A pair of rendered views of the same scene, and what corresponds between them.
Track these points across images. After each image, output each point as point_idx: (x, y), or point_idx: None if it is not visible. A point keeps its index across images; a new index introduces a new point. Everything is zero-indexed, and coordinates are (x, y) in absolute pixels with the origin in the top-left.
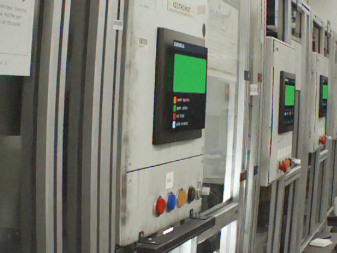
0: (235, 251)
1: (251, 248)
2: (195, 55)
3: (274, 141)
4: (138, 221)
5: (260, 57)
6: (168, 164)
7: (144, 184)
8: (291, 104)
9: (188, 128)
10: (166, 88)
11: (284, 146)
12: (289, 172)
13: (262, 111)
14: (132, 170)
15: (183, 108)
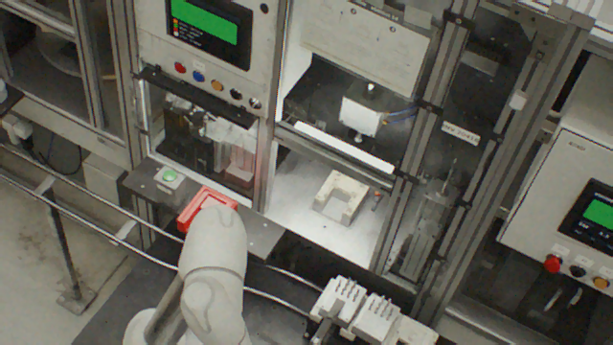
0: (385, 218)
1: (449, 258)
2: (213, 12)
3: (531, 221)
4: (155, 58)
5: (509, 121)
6: (195, 56)
7: (160, 45)
8: None
9: (203, 49)
10: None
11: (610, 267)
12: None
13: (502, 172)
14: (144, 30)
15: (192, 34)
